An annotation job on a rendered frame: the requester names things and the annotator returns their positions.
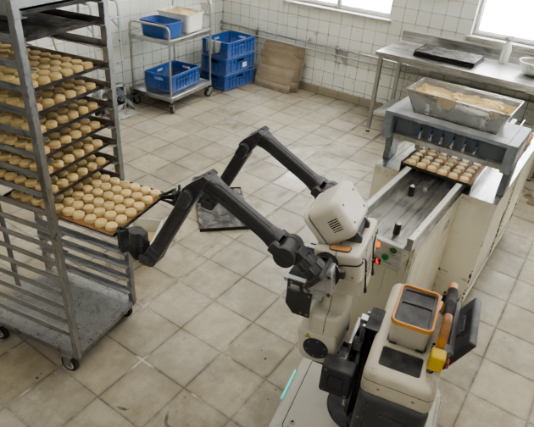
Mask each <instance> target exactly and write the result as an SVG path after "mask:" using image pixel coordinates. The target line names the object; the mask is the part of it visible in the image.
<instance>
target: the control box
mask: <svg viewBox="0 0 534 427"><path fill-rule="evenodd" d="M376 240H377V241H378V242H380V244H381V245H380V246H379V247H376V248H375V252H374V263H375V261H376V259H377V258H378V259H379V261H378V259H377V261H378V262H379V263H378V264H379V265H381V266H383V267H385V268H387V269H390V270H392V271H394V272H398V270H399V268H400V264H401V261H402V257H403V252H404V248H405V246H404V245H402V244H399V243H397V242H395V241H392V240H389V239H387V238H385V237H383V236H379V235H377V238H376ZM391 247H394V248H395V249H396V250H397V252H396V253H391V252H390V248H391ZM383 254H386V255H387V256H388V259H387V260H383V259H382V258H381V256H382V255H383ZM377 261H376V263H377Z"/></svg>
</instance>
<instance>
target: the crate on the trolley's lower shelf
mask: <svg viewBox="0 0 534 427"><path fill-rule="evenodd" d="M182 65H185V66H188V67H190V69H187V68H182ZM161 68H163V69H162V70H160V71H158V69H161ZM171 75H172V94H174V93H176V92H178V91H180V90H183V89H185V88H187V87H189V86H191V85H194V84H196V83H198V82H199V65H195V64H189V63H184V62H181V61H177V60H171ZM145 83H146V87H147V88H150V89H154V90H157V91H161V92H166V93H170V71H169V62H167V63H164V64H161V65H158V66H155V67H153V68H151V69H147V70H145Z"/></svg>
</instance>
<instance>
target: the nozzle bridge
mask: <svg viewBox="0 0 534 427"><path fill-rule="evenodd" d="M422 124H423V125H422ZM421 125H422V127H423V129H422V130H423V131H422V135H421V138H420V139H417V136H418V131H419V128H420V127H421ZM432 127H434V128H433V137H432V140H431V142H428V136H429V133H430V131H431V129H432ZM444 130H445V131H444ZM531 130H532V129H530V128H526V127H524V126H523V127H522V126H520V125H514V124H511V123H508V122H507V123H506V125H505V126H504V127H503V128H502V129H501V130H500V131H499V132H498V133H497V134H496V135H494V134H491V133H488V132H485V131H482V130H476V129H473V128H470V127H467V126H463V125H458V124H455V123H452V122H448V121H446V120H442V119H437V118H433V117H431V116H427V115H424V114H419V113H416V112H414V110H413V107H412V104H411V102H410V99H409V96H407V97H406V98H405V99H403V100H401V101H400V102H398V103H396V104H394V105H393V106H391V107H390V108H388V109H387V110H386V113H385V118H384V122H383V126H382V131H381V136H384V137H386V138H387V140H386V144H385V148H384V153H383V158H385V159H389V158H391V157H392V156H393V155H394V154H396V152H397V148H398V141H399V139H400V140H404V141H408V142H411V143H414V144H417V145H420V146H422V147H428V148H430V149H433V150H436V151H438V152H442V153H446V154H449V155H453V156H455V157H458V158H462V159H466V160H469V161H471V162H474V163H478V164H482V165H485V166H487V167H491V168H494V169H498V170H499V171H498V173H501V174H503V175H502V178H501V180H500V182H499V185H498V189H497V192H496V194H495V196H498V197H503V196H504V194H505V193H506V191H507V190H508V189H509V184H510V181H511V180H512V177H513V174H514V172H515V168H516V165H517V163H518V161H519V160H520V158H521V156H522V155H523V152H524V151H525V148H526V143H527V142H528V139H529V136H530V134H531ZM443 131H444V133H443ZM442 133H443V134H444V139H443V143H442V145H441V146H439V145H438V143H439V139H440V136H441V134H442ZM454 134H456V135H455V143H454V145H453V149H450V148H449V147H450V142H451V140H452V138H453V136H454ZM466 137H468V138H467V139H466V141H467V142H466V147H465V150H464V152H461V151H460V150H461V147H462V143H463V142H464V140H465V138H466ZM478 140H479V142H478ZM477 142H478V148H477V152H476V155H475V156H472V151H473V148H474V146H475V144H476V143H477Z"/></svg>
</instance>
